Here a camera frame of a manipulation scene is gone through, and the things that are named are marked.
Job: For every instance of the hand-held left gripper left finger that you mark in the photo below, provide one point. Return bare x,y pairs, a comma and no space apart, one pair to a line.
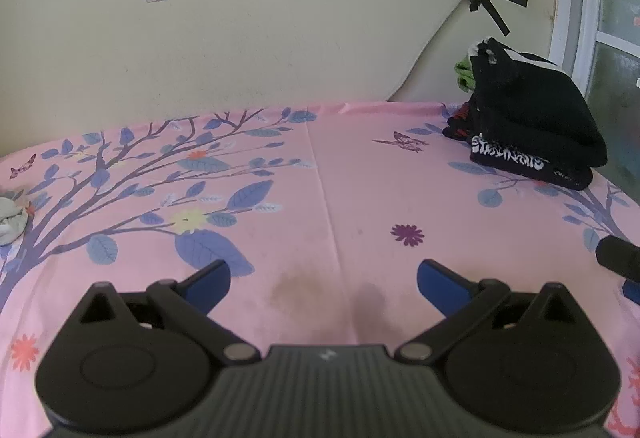
210,285

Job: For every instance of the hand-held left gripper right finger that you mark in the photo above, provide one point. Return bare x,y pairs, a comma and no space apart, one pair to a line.
440,285

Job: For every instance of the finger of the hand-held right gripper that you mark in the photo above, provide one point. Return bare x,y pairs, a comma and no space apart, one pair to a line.
617,255
632,293

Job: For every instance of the dark navy sweater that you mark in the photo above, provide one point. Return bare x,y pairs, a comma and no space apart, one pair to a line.
540,118

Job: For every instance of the pink floral bedsheet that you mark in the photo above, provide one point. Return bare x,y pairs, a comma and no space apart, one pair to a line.
350,178

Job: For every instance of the small white cloth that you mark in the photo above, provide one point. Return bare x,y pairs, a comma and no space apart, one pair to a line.
12,223

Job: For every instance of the white framed window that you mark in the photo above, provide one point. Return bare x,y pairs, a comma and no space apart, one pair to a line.
575,18

